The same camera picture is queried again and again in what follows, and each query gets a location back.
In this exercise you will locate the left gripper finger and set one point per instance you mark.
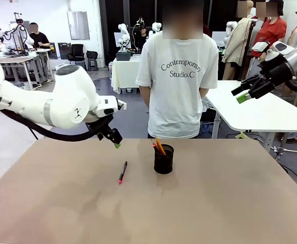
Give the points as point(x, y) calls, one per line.
point(100, 136)
point(116, 138)

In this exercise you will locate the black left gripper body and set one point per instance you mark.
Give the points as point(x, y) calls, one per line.
point(100, 125)

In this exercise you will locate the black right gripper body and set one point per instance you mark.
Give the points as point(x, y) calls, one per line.
point(276, 71)

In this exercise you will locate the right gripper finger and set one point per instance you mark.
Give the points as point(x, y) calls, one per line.
point(257, 92)
point(247, 85)

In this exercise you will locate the thin pencil with red end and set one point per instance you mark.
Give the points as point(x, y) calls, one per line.
point(154, 146)

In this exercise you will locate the yellow pencil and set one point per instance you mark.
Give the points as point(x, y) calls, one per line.
point(160, 147)

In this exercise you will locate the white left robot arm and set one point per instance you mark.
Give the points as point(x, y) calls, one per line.
point(62, 101)

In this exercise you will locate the small white robot arm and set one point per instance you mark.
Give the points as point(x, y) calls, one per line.
point(230, 25)

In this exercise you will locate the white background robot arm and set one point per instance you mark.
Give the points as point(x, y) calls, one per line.
point(156, 26)
point(123, 29)

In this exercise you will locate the man's left forearm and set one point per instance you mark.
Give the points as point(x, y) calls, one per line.
point(204, 92)

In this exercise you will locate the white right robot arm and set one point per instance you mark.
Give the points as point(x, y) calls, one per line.
point(294, 56)

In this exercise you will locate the man's right forearm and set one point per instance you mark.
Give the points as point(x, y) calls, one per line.
point(145, 94)

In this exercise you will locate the black pen with red cap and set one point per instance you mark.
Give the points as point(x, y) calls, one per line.
point(123, 172)

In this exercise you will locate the black mesh pen holder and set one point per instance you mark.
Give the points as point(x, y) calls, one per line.
point(164, 162)

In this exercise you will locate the person in beige coat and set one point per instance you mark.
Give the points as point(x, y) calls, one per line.
point(235, 43)

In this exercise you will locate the green table foot piece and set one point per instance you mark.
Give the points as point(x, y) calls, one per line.
point(241, 136)

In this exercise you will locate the table with white cloth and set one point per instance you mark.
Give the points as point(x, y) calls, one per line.
point(124, 73)

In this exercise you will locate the black stool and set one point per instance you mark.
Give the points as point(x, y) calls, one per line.
point(92, 59)

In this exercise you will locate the man in white t-shirt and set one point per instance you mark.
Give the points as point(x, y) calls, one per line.
point(176, 91)

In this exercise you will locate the grey box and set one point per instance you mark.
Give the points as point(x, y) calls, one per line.
point(123, 56)

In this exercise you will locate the black office chair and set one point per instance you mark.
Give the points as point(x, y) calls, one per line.
point(76, 52)

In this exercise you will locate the seated person in dark clothes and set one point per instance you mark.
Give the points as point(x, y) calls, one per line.
point(143, 38)

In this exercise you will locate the grey workshop desk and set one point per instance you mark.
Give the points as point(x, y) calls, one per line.
point(18, 59)

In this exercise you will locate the man in black shirt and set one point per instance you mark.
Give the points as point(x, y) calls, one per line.
point(39, 38)

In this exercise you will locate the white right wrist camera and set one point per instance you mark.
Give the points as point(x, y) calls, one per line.
point(260, 46)

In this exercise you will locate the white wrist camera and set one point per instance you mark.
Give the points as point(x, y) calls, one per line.
point(260, 46)
point(121, 104)

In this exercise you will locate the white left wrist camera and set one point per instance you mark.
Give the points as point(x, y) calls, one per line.
point(121, 104)

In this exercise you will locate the grey wall panel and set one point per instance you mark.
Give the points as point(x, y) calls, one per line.
point(78, 25)

